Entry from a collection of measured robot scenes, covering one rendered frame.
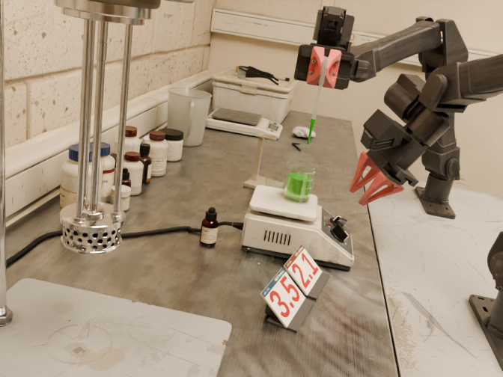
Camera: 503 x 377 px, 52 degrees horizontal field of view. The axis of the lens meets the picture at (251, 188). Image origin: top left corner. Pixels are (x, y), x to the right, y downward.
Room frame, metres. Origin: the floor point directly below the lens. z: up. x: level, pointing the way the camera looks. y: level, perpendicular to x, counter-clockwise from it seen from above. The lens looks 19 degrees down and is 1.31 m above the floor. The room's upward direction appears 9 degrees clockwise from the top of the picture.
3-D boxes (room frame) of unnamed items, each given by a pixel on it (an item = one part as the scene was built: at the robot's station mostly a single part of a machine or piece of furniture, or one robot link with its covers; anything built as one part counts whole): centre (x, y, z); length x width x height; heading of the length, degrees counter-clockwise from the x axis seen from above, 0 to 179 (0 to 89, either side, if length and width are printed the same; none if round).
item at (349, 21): (1.08, -0.13, 1.26); 0.12 x 0.09 x 0.12; 119
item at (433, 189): (1.27, -0.47, 0.94); 0.20 x 0.07 x 0.08; 174
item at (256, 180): (1.20, -0.03, 0.96); 0.08 x 0.08 x 0.13; 70
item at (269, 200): (0.88, -0.06, 0.98); 0.12 x 0.12 x 0.01; 85
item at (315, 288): (0.75, -0.11, 0.92); 0.09 x 0.06 x 0.04; 161
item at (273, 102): (2.12, 0.04, 0.97); 0.37 x 0.31 x 0.14; 172
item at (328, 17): (1.00, -0.10, 1.28); 0.07 x 0.06 x 0.11; 85
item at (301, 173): (0.89, -0.08, 1.02); 0.06 x 0.05 x 0.08; 119
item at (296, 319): (0.65, -0.08, 0.92); 0.09 x 0.06 x 0.04; 161
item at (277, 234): (0.88, -0.09, 0.94); 0.22 x 0.13 x 0.08; 85
